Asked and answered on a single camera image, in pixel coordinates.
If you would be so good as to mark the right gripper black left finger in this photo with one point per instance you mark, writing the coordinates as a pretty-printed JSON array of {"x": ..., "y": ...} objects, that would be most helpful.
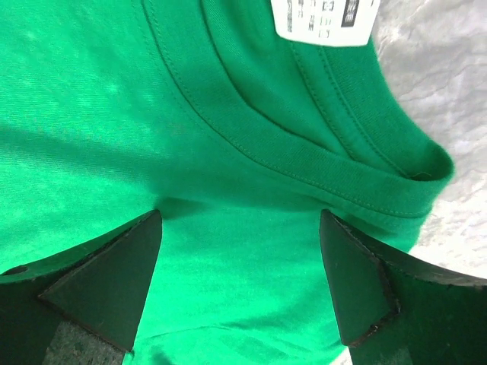
[{"x": 82, "y": 305}]

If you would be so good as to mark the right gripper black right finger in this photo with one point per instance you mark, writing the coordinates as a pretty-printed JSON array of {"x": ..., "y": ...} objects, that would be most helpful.
[{"x": 392, "y": 308}]

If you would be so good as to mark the green t shirt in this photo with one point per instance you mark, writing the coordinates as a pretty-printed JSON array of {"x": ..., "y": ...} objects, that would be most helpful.
[{"x": 199, "y": 109}]

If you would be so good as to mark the white garment label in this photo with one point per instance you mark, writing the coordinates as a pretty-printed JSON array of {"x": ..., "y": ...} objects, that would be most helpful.
[{"x": 335, "y": 23}]

